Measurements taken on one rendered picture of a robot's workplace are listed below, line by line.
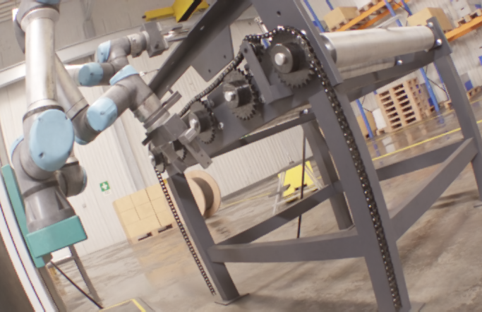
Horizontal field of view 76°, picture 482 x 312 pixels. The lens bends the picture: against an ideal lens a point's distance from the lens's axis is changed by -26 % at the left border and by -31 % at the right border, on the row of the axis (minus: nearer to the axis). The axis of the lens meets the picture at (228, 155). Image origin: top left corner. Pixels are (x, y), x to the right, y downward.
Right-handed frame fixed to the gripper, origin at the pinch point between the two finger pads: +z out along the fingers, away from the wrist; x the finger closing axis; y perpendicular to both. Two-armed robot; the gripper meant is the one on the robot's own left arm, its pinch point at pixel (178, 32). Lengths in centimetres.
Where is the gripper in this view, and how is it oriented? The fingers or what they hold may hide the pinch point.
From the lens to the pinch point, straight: 144.3
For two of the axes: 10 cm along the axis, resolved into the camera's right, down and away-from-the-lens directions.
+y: 4.3, -2.2, -8.7
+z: 8.1, -3.2, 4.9
